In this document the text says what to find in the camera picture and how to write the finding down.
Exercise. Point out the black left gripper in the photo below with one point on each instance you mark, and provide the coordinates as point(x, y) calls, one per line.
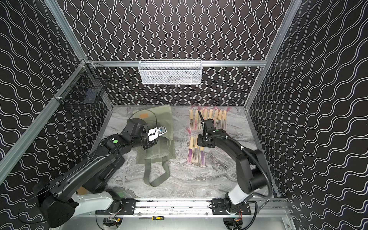
point(148, 139)

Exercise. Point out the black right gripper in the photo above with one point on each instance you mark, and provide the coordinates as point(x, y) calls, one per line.
point(207, 129)

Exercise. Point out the olive green tote bag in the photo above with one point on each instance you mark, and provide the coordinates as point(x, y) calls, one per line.
point(164, 150)

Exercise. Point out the eleventh bamboo folding fan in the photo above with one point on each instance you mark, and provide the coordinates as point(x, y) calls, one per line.
point(202, 156)

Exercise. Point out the folding fan with pink paper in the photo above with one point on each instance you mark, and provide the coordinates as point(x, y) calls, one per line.
point(196, 119)

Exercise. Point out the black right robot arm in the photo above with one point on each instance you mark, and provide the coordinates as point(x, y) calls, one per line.
point(251, 168)

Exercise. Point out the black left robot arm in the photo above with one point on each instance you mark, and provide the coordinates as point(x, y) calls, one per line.
point(55, 200)

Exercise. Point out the horizontal aluminium back bar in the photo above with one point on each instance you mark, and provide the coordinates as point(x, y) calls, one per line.
point(203, 63)

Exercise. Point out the left aluminium side bar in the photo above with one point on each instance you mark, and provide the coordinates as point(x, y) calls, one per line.
point(19, 148)

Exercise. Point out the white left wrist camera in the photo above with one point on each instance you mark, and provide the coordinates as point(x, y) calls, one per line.
point(155, 133)

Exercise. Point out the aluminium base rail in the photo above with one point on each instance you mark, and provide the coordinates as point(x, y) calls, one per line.
point(198, 208)

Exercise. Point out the white wire mesh basket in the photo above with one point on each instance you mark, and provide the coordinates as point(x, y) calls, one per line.
point(168, 75)

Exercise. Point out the yellow handled screwdriver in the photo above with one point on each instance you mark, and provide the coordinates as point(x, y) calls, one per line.
point(153, 218)

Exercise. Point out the black wire mesh basket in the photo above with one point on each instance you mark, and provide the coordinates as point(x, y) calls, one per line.
point(85, 93)

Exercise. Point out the right aluminium frame post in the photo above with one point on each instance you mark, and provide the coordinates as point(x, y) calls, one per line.
point(279, 38)

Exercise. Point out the aluminium corner frame post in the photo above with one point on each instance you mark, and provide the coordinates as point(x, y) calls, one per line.
point(66, 28)

